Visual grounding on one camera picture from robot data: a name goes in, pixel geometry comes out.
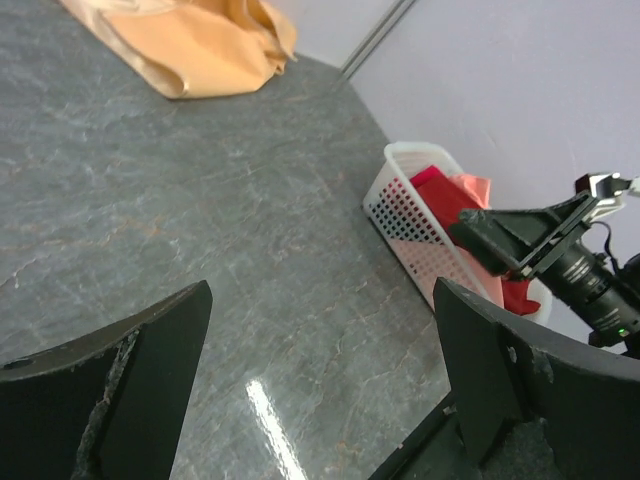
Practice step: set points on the peach cloth napkin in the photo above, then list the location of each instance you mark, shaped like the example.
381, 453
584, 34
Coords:
194, 49

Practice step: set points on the white perforated plastic basket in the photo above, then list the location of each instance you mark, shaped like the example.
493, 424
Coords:
408, 226

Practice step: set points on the aluminium frame post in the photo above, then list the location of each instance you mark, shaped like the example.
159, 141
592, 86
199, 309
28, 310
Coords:
393, 15

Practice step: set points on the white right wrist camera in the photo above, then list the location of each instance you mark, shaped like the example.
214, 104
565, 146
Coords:
609, 189

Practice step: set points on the pink cloth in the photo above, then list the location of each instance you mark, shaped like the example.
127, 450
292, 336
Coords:
478, 190

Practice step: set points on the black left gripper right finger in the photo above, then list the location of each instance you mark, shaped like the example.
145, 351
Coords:
505, 370

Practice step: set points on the red cloth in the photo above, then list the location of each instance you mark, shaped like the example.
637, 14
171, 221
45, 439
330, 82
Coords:
446, 200

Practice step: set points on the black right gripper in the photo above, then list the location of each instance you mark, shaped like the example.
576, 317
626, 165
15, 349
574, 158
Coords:
546, 244

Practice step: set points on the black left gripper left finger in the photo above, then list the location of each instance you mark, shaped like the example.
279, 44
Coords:
110, 404

